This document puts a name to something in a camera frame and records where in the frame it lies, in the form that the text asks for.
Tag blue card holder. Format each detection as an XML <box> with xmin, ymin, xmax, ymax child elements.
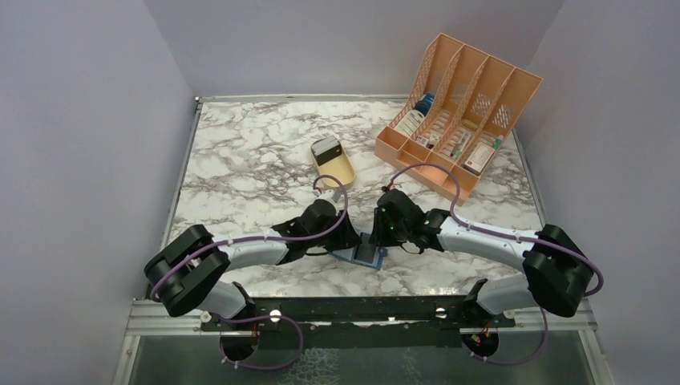
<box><xmin>328</xmin><ymin>232</ymin><xmax>388</xmax><ymax>270</ymax></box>

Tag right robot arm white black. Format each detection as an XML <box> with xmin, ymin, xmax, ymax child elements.
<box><xmin>370</xmin><ymin>188</ymin><xmax>595</xmax><ymax>326</ymax></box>

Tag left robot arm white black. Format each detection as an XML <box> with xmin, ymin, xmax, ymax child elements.
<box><xmin>143</xmin><ymin>199</ymin><xmax>362</xmax><ymax>330</ymax></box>

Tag stack of cards in tray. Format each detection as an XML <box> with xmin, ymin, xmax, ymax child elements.
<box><xmin>310</xmin><ymin>136</ymin><xmax>339</xmax><ymax>156</ymax></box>

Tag beige oval tray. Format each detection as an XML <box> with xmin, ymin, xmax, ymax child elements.
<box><xmin>310</xmin><ymin>141</ymin><xmax>355</xmax><ymax>189</ymax></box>

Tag small items in organizer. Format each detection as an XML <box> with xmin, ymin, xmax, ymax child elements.
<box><xmin>416</xmin><ymin>132</ymin><xmax>441</xmax><ymax>149</ymax></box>

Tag white box in organizer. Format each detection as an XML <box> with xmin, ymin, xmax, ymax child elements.
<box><xmin>394</xmin><ymin>109</ymin><xmax>425</xmax><ymax>136</ymax></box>

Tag red white medicine box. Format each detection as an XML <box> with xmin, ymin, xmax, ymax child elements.
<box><xmin>463</xmin><ymin>143</ymin><xmax>496</xmax><ymax>176</ymax></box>

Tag blue bottle in organizer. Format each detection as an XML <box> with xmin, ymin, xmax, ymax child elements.
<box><xmin>414</xmin><ymin>93</ymin><xmax>435</xmax><ymax>116</ymax></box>

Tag orange file organizer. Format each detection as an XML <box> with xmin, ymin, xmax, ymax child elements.
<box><xmin>374</xmin><ymin>34</ymin><xmax>543</xmax><ymax>204</ymax></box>

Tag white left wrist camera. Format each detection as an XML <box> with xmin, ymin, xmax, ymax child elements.
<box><xmin>316</xmin><ymin>189</ymin><xmax>338</xmax><ymax>205</ymax></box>

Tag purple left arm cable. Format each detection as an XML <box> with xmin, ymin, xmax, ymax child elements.
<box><xmin>149</xmin><ymin>175</ymin><xmax>350</xmax><ymax>303</ymax></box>

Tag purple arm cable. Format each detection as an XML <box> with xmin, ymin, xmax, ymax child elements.
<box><xmin>382</xmin><ymin>162</ymin><xmax>605</xmax><ymax>298</ymax></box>
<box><xmin>149</xmin><ymin>175</ymin><xmax>350</xmax><ymax>303</ymax></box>

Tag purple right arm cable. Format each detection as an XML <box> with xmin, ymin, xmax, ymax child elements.
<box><xmin>382</xmin><ymin>162</ymin><xmax>605</xmax><ymax>298</ymax></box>

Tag black mounting rail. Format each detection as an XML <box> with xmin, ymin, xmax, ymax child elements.
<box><xmin>199</xmin><ymin>294</ymin><xmax>515</xmax><ymax>350</ymax></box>

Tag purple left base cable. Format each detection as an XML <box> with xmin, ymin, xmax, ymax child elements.
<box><xmin>219</xmin><ymin>313</ymin><xmax>308</xmax><ymax>372</ymax></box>

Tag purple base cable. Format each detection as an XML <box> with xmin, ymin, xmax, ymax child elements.
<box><xmin>219</xmin><ymin>313</ymin><xmax>308</xmax><ymax>372</ymax></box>
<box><xmin>459</xmin><ymin>308</ymin><xmax>551</xmax><ymax>369</ymax></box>

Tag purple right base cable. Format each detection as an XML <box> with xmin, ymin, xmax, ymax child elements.
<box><xmin>459</xmin><ymin>308</ymin><xmax>551</xmax><ymax>369</ymax></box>

